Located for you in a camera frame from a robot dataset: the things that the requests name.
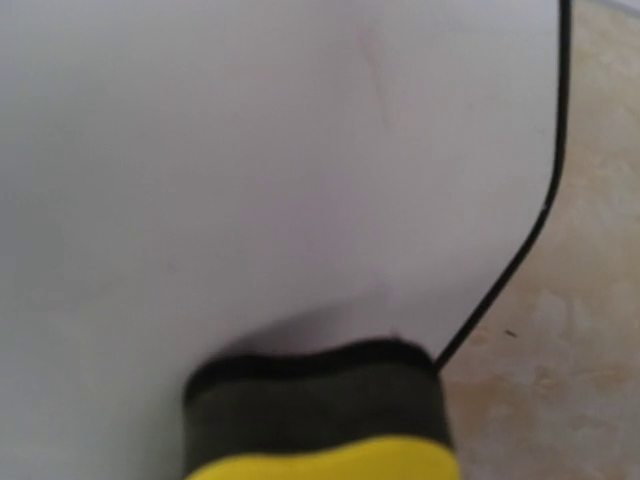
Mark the yellow black whiteboard eraser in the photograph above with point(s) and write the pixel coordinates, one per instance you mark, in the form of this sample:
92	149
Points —
373	409

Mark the white whiteboard black frame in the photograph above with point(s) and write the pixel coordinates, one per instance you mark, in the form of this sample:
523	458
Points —
185	178

